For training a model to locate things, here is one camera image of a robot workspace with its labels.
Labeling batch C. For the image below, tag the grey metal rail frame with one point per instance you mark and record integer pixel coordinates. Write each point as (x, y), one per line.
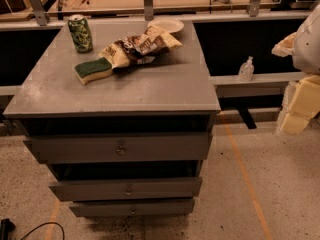
(33, 25)

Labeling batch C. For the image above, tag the grey drawer cabinet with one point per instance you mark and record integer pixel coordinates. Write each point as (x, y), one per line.
(172, 95)

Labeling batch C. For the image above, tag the white paper plate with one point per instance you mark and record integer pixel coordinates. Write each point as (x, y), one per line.
(168, 24)

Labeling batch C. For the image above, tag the middle grey drawer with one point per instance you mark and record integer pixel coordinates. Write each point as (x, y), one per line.
(126, 189)

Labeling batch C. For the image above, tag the yellow foam blocks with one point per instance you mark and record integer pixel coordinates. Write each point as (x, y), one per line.
(301, 103)

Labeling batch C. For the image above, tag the grey drawer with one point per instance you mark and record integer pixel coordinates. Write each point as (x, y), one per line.
(126, 189)
(99, 149)
(169, 206)

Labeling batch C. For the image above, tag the green soda can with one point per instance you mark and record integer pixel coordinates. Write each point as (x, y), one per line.
(80, 33)

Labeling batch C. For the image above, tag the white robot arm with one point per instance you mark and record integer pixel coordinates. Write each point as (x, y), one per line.
(303, 45)

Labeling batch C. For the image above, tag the clear sanitizer bottle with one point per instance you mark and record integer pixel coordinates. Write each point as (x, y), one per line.
(246, 70)

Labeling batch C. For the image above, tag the bottom grey drawer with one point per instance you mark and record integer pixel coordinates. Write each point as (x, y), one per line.
(169, 206)

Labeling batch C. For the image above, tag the brown chip bag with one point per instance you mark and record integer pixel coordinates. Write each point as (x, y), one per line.
(137, 50)

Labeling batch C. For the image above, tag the top grey drawer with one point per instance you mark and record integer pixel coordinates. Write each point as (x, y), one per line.
(99, 149)

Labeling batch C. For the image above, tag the green yellow sponge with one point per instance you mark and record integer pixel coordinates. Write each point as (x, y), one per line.
(93, 70)

